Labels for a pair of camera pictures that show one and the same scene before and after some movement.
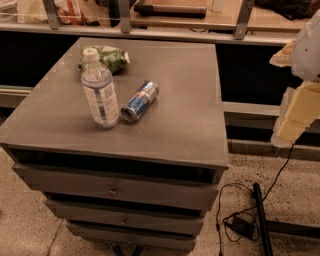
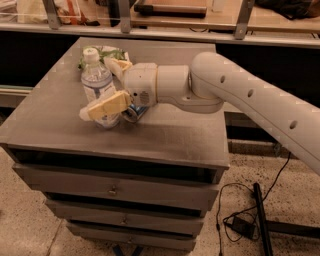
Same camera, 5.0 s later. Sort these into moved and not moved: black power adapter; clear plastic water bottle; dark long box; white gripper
Moved: white gripper
Not moved: dark long box; clear plastic water bottle; black power adapter
